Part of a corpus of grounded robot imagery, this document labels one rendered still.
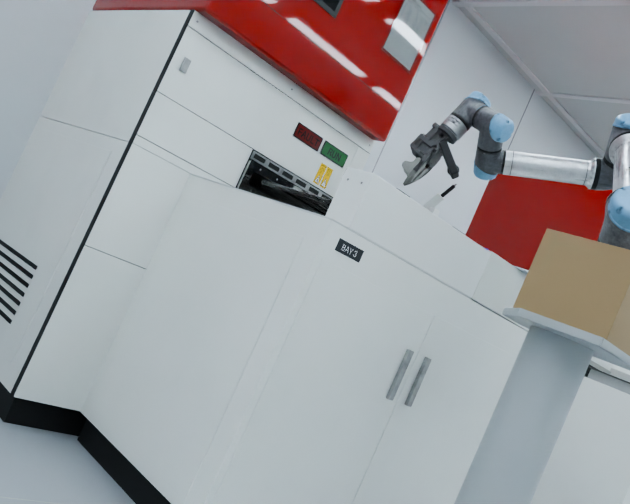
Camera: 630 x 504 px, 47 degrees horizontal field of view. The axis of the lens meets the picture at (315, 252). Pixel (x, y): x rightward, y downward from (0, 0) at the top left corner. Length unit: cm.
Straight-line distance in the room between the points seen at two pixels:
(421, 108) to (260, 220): 322
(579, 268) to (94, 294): 126
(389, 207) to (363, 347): 35
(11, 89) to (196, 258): 173
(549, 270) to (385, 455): 66
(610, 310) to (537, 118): 430
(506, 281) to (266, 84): 92
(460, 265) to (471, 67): 337
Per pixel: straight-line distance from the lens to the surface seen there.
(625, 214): 190
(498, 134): 224
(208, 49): 213
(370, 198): 170
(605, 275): 179
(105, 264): 207
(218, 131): 216
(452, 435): 224
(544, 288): 184
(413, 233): 183
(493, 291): 217
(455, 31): 511
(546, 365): 183
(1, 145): 348
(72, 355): 212
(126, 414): 200
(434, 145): 227
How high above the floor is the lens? 65
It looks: 3 degrees up
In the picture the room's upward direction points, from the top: 24 degrees clockwise
